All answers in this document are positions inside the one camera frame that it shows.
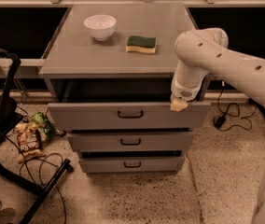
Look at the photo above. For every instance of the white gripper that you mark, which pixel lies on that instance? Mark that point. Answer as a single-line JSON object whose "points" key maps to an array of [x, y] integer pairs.
{"points": [[184, 90]]}

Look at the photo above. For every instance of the grey top drawer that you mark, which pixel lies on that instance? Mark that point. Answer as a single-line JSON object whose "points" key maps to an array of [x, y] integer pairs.
{"points": [[122, 116]]}

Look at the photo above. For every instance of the grey drawer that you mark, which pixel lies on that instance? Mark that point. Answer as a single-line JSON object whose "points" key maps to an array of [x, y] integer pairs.
{"points": [[122, 116], [139, 141], [132, 164]]}

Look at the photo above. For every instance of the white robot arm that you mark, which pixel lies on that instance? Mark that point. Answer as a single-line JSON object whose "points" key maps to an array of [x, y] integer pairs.
{"points": [[203, 52]]}

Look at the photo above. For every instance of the grey bottom drawer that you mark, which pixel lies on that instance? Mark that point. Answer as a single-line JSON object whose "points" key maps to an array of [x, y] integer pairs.
{"points": [[132, 164]]}

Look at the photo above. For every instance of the grey drawer cabinet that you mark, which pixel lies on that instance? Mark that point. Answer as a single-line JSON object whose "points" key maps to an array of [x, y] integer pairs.
{"points": [[117, 90]]}

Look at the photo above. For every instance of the grey middle drawer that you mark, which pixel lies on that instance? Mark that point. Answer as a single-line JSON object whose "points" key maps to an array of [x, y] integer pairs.
{"points": [[139, 141]]}

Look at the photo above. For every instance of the green yellow sponge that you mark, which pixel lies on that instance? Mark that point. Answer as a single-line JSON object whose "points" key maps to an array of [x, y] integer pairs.
{"points": [[136, 43]]}

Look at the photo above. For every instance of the white bowl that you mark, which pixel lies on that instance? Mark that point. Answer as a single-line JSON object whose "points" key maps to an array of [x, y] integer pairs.
{"points": [[101, 26]]}

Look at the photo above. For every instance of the green chip bag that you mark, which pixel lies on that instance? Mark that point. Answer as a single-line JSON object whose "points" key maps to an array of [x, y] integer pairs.
{"points": [[44, 126]]}

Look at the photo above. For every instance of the brown chip bag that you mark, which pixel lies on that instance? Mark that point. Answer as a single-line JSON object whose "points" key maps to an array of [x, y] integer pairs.
{"points": [[29, 142]]}

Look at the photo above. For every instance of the metal window railing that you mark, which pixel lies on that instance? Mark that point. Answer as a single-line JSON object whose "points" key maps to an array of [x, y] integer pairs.
{"points": [[52, 41]]}

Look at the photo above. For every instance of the wire mesh basket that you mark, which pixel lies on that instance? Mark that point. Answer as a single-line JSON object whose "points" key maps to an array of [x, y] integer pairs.
{"points": [[55, 129]]}

